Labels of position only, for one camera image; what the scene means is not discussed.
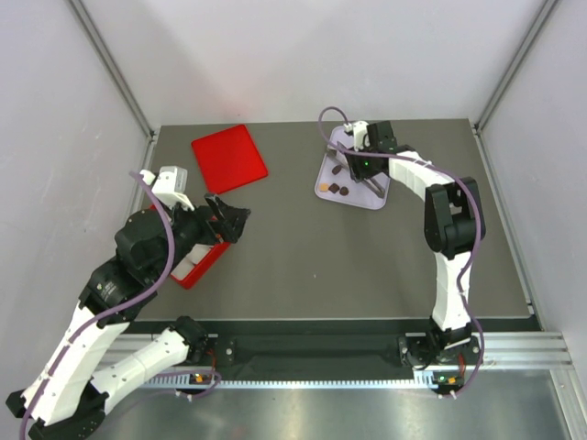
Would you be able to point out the red chocolate box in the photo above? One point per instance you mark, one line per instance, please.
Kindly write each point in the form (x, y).
(202, 270)

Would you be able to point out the red box lid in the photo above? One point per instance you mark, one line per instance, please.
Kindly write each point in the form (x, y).
(229, 159)

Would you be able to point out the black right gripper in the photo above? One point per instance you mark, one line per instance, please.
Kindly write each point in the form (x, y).
(358, 172)

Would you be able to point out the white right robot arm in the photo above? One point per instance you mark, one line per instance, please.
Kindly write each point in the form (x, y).
(453, 221)

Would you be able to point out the metal tongs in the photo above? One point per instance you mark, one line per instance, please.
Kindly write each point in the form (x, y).
(370, 183)

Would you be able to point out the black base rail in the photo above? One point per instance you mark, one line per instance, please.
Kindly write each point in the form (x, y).
(333, 349)

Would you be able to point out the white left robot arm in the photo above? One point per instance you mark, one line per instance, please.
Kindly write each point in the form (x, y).
(71, 397)

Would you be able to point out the lavender plastic tray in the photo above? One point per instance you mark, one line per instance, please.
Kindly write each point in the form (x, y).
(350, 179)

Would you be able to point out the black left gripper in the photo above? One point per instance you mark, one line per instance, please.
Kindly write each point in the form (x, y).
(234, 218)

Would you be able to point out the white paper cup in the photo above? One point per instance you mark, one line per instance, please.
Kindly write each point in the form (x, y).
(198, 253)
(183, 269)

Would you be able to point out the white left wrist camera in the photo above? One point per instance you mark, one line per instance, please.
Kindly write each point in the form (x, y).
(168, 186)

